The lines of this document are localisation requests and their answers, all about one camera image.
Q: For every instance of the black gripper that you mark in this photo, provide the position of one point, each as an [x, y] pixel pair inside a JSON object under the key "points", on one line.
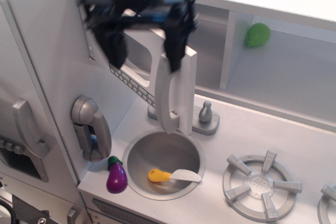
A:
{"points": [[109, 18]]}

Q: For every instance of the white toy microwave door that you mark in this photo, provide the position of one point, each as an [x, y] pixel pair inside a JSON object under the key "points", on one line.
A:
{"points": [[163, 88]]}

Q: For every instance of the green toy pear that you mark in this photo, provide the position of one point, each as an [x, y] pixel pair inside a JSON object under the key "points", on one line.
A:
{"points": [[257, 35]]}

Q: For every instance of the grey toy faucet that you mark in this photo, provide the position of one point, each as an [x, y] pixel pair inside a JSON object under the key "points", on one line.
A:
{"points": [[186, 118]]}

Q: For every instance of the round metal sink bowl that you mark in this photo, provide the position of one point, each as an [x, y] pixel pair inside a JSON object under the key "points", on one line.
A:
{"points": [[167, 152]]}

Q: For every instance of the purple toy eggplant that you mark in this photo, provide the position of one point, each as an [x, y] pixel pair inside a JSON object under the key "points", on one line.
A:
{"points": [[117, 180]]}

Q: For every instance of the grey ice dispenser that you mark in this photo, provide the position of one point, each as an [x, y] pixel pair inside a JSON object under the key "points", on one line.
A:
{"points": [[19, 158]]}

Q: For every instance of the grey toy stove burner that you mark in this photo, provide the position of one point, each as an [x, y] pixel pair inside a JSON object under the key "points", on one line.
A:
{"points": [[259, 188]]}

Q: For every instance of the grey toy wall phone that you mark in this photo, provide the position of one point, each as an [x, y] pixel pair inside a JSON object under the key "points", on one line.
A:
{"points": [[91, 129]]}

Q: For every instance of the yellow handled toy knife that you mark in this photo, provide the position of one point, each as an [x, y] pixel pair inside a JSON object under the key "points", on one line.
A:
{"points": [[157, 175]]}

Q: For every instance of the grey fridge door handle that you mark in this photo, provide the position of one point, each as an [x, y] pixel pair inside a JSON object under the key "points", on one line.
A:
{"points": [[26, 126]]}

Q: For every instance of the grey oven door handle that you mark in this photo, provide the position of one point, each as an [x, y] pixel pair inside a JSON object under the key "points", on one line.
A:
{"points": [[72, 216]]}

